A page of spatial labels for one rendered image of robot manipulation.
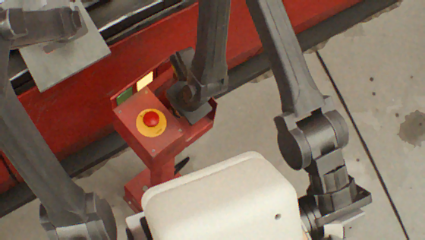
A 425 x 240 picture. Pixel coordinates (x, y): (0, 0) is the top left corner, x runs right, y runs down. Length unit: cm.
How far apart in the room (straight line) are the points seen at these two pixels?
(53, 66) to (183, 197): 59
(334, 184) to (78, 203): 43
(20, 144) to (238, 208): 32
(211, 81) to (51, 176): 58
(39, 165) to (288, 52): 46
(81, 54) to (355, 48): 150
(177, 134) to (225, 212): 71
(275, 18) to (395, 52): 171
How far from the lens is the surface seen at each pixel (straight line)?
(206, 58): 141
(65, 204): 102
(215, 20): 133
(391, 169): 260
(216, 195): 99
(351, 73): 271
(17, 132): 90
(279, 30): 115
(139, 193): 230
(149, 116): 164
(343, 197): 118
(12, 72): 165
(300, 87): 115
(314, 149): 115
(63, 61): 150
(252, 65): 258
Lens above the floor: 231
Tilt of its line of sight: 66 degrees down
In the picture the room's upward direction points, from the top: 11 degrees clockwise
